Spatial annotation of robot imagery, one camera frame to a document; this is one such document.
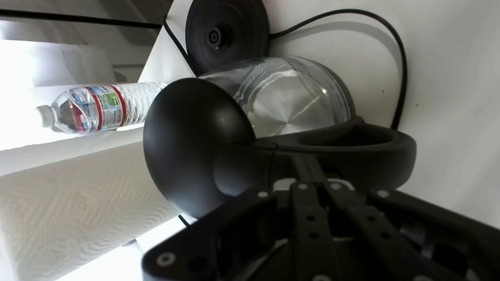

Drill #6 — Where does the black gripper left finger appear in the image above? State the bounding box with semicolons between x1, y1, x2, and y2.
143;155;335;281

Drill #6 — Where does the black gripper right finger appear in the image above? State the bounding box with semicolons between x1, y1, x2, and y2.
311;155;500;281

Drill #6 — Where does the glass kettle with black lid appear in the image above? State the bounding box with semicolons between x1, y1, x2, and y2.
143;54;419;221

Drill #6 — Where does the black round kettle base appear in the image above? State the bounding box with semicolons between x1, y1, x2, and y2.
185;0;272;76

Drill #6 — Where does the clear plastic water bottle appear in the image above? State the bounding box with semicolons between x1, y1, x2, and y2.
36;82;169;137

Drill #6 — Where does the black kettle power cable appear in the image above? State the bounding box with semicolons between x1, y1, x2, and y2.
163;7;410;132

